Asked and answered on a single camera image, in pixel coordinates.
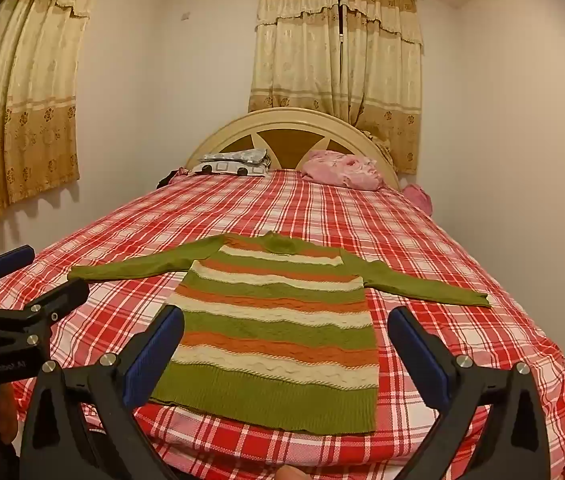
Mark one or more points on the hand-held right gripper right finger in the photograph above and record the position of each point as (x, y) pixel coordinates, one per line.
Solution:
(425, 355)

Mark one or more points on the green orange white striped sweater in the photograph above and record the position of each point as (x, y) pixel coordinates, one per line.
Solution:
(272, 360)

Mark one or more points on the pink cloth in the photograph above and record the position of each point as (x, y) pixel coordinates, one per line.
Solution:
(420, 197)

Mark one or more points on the grey patterned pillow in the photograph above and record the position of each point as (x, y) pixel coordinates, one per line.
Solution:
(232, 164)

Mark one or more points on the cream wooden headboard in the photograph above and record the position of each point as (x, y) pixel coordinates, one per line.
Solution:
(287, 145)

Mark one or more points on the dark cloth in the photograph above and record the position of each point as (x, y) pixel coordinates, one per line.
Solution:
(167, 179)

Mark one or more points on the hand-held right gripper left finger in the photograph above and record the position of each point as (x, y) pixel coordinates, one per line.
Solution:
(155, 355)

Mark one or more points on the red plaid bed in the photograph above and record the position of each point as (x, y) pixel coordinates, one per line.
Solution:
(312, 210)

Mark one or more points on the beige floral curtain panel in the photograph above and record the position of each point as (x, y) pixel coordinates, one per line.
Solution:
(387, 70)
(297, 50)

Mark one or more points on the wide beige floral curtain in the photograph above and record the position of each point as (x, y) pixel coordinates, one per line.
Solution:
(27, 110)

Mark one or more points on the pink floral pillow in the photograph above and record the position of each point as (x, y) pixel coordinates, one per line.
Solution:
(347, 170)

